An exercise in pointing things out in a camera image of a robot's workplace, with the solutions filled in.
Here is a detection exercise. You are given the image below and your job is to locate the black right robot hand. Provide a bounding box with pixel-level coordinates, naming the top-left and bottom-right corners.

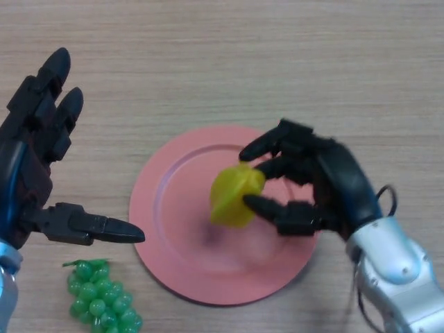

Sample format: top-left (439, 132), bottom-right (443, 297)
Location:
top-left (239, 118), bottom-right (384, 243)

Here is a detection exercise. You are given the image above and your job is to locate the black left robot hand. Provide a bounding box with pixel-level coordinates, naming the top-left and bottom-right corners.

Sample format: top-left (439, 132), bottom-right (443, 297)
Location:
top-left (0, 47), bottom-right (146, 250)

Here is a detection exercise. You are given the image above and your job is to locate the yellow starfruit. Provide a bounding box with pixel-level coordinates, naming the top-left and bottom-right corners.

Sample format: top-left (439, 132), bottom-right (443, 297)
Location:
top-left (209, 164), bottom-right (268, 230)

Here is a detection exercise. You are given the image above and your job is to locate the pink round plate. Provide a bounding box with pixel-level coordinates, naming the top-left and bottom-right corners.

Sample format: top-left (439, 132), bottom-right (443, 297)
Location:
top-left (128, 125), bottom-right (321, 307)

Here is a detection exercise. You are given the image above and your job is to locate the green grape bunch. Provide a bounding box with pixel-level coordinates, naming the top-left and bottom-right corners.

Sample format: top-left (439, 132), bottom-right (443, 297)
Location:
top-left (62, 258), bottom-right (144, 333)

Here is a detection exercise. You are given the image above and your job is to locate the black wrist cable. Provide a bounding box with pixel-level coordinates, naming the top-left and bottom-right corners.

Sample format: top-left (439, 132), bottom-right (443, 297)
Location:
top-left (346, 185), bottom-right (398, 333)

